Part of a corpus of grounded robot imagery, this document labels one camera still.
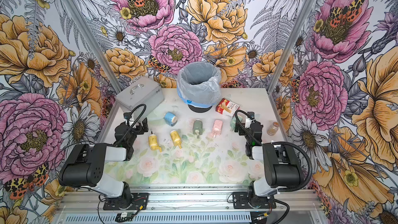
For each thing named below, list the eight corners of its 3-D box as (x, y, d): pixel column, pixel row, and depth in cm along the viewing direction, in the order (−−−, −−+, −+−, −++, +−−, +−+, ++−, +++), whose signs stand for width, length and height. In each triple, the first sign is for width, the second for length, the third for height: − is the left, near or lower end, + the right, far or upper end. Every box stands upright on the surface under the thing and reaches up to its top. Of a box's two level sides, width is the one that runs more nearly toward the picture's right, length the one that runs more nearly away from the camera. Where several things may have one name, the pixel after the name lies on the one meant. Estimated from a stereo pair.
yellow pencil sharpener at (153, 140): (154, 154, 91) (151, 148, 85) (150, 142, 96) (146, 135, 90) (162, 150, 92) (159, 144, 86) (158, 138, 97) (155, 132, 91)
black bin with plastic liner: (175, 109, 112) (168, 80, 91) (191, 87, 127) (189, 57, 105) (210, 123, 105) (212, 94, 84) (223, 97, 120) (227, 67, 98)
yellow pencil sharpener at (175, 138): (178, 150, 92) (176, 144, 86) (170, 138, 97) (168, 132, 91) (184, 146, 94) (183, 140, 88) (176, 134, 99) (175, 128, 93)
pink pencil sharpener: (210, 136, 98) (211, 131, 92) (214, 124, 103) (214, 118, 98) (220, 139, 97) (221, 133, 91) (223, 127, 102) (224, 121, 97)
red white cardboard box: (214, 111, 111) (214, 108, 108) (222, 100, 117) (222, 97, 115) (231, 119, 106) (232, 116, 104) (238, 108, 113) (239, 104, 110)
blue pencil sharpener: (163, 122, 104) (161, 116, 99) (169, 116, 107) (167, 110, 102) (172, 127, 102) (170, 122, 96) (178, 121, 105) (176, 115, 99)
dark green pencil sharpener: (193, 136, 98) (192, 131, 93) (193, 124, 104) (193, 118, 99) (202, 136, 98) (202, 131, 93) (202, 124, 104) (202, 119, 99)
